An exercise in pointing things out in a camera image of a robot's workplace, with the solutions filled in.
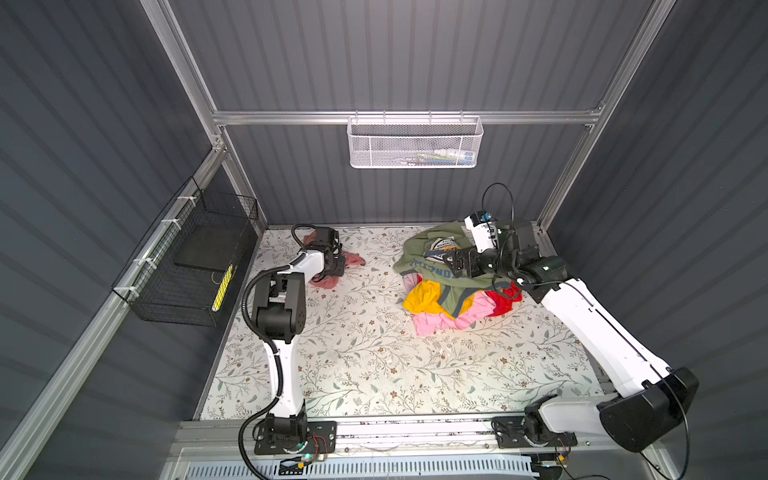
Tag dusty red printed t-shirt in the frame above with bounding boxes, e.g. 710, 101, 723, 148
303, 232, 366, 290

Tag green printed t-shirt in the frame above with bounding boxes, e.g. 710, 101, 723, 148
392, 221, 514, 319

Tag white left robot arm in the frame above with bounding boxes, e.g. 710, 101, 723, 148
241, 224, 346, 443

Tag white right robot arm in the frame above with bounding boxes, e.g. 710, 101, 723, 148
441, 247, 699, 453

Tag yellow cloth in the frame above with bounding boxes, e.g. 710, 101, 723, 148
403, 280, 475, 320

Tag red cloth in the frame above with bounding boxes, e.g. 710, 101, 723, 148
486, 284, 523, 317

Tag pink cloth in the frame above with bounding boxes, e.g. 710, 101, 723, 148
403, 273, 494, 337

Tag floral patterned table mat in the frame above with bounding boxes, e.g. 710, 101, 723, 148
200, 224, 604, 421

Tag items in white basket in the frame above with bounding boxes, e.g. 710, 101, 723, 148
395, 149, 476, 168

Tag yellow striped tag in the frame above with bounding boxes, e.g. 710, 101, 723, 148
211, 264, 236, 312

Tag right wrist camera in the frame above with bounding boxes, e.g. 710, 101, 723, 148
464, 210, 497, 253

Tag white wire mesh basket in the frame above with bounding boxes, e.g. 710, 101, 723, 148
346, 114, 484, 170

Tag black wire basket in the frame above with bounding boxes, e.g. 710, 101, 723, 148
113, 180, 259, 327

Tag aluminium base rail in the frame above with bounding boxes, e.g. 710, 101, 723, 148
159, 413, 663, 479

